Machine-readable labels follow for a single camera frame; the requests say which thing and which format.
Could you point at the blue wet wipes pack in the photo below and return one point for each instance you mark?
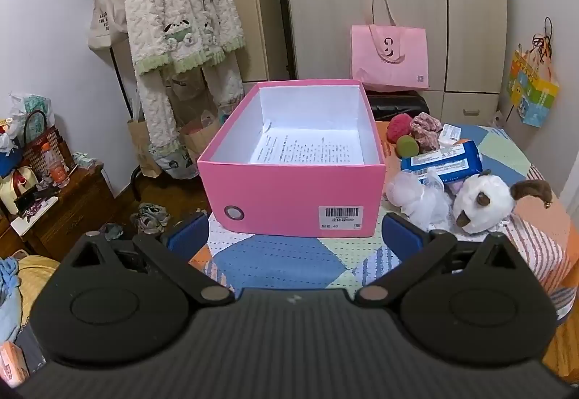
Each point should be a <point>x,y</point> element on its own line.
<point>438,161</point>

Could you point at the cream fluffy pajama pants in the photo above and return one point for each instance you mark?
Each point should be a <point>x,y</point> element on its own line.
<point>154,109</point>

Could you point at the woven basket bag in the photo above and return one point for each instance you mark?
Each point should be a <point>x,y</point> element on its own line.
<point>34,150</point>

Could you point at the yellow blanket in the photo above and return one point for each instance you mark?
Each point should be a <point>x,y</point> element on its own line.
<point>36,277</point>

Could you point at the floral fabric scrunchie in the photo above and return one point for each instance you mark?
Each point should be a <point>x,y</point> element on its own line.
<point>425,134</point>

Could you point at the white green plastic bag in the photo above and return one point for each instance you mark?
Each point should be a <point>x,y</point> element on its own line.
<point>31,107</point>

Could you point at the small white tissue packet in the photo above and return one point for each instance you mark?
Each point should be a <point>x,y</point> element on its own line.
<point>450,134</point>

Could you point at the green sponge ball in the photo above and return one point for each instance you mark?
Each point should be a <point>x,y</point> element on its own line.
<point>407,147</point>

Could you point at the white brown plush dog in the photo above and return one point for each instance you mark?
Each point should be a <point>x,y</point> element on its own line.
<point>484,200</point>

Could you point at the black suitcase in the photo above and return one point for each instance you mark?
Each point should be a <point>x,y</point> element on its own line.
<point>398,105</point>

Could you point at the black clothes rack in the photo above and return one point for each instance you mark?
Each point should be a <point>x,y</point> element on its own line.
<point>121,82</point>

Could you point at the red fluffy ball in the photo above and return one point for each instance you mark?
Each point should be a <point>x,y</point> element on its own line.
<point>399,127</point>

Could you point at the pair of grey sneakers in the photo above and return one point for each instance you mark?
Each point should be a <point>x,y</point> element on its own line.
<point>149,218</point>

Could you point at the wooden nightstand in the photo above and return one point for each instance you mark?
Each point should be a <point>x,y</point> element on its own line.
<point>77,218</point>

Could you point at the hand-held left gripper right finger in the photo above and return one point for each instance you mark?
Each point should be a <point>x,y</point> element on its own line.
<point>400,235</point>

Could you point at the brown paper bag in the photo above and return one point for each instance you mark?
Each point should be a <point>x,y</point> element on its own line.
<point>142,145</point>
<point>199,141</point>

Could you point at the pink tote bag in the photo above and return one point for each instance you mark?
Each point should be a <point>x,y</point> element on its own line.
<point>389,59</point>

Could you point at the colourful paper gift bag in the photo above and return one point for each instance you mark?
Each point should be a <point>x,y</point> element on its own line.
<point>533,95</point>

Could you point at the orange label plastic bottle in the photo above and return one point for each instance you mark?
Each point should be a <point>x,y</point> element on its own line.
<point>54,168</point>

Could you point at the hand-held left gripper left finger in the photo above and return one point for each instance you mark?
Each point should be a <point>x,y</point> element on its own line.
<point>187,232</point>

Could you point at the pink cardboard box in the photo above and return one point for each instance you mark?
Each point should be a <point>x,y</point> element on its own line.
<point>271,195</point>

